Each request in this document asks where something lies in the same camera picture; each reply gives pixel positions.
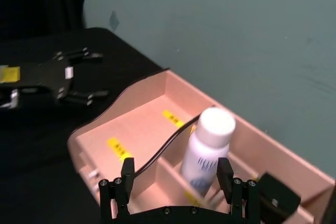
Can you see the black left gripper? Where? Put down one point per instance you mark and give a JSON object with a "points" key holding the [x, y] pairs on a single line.
{"points": [[47, 77]]}

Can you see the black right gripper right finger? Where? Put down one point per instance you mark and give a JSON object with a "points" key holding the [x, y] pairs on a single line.
{"points": [[224, 174]]}

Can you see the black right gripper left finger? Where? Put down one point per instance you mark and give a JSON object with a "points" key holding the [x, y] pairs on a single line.
{"points": [[127, 169]]}

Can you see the yellow label sticker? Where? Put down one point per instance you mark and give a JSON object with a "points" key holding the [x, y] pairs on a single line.
{"points": [[173, 119], [119, 149], [192, 199]]}

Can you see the white plastic bottle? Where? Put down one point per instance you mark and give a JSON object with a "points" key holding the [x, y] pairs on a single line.
{"points": [[207, 145]]}

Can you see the brown cardboard tray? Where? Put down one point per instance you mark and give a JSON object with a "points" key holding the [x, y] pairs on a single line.
{"points": [[147, 121]]}

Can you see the black block with screw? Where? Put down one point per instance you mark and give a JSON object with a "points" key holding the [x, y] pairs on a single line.
{"points": [[278, 195]]}

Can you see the black table cloth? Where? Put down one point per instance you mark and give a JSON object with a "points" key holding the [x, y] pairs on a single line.
{"points": [[39, 155]]}

